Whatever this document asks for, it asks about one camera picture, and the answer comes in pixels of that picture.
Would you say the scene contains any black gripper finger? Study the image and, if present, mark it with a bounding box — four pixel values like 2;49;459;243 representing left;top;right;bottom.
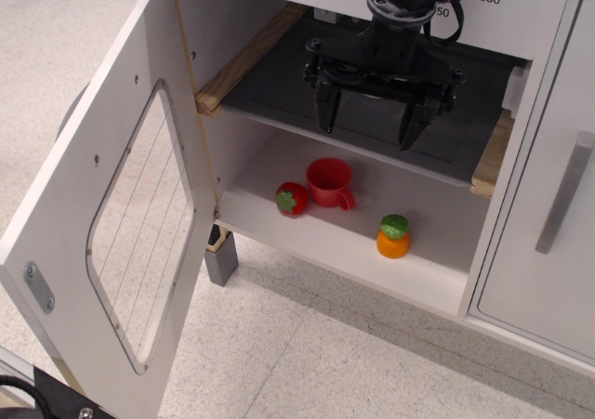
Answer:
399;96;443;151
314;79;341;134

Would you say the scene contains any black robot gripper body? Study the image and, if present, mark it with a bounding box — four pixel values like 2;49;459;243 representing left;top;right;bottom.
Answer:
304;23;465;113

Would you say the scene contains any white toy oven door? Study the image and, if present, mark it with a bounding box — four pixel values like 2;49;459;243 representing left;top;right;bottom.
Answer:
1;0;215;418

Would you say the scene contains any grey oven shelf tray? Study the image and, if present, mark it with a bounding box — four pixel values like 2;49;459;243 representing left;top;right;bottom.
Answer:
222;12;524;186

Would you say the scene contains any red plastic toy cup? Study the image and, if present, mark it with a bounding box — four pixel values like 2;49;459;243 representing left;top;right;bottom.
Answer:
306;157;356;211

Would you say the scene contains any red toy strawberry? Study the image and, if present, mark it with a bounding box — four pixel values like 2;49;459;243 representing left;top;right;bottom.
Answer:
275;182;310;217

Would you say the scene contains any orange toy fruit green top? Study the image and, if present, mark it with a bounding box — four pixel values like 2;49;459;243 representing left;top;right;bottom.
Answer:
377;214;410;259

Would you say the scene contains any white toy kitchen cabinet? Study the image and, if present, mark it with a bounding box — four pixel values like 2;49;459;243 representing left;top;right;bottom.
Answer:
177;0;593;372

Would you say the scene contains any grey cabinet leg foot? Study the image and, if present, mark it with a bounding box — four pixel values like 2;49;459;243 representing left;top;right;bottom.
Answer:
205;224;239;286

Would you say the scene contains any white right cabinet door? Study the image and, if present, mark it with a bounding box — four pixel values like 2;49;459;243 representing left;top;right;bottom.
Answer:
470;0;594;374

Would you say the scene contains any grey metal door handle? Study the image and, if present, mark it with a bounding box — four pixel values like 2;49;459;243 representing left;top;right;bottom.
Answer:
535;131;594;255

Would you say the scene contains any black bracket with screw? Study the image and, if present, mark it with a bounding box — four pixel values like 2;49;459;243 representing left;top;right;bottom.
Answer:
33;367;113;419

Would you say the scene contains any aluminium frame rail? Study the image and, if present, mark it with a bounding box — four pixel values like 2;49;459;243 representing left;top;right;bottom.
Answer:
0;347;36;409

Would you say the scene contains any black cable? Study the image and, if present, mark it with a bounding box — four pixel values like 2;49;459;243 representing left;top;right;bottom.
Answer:
0;374;51;419

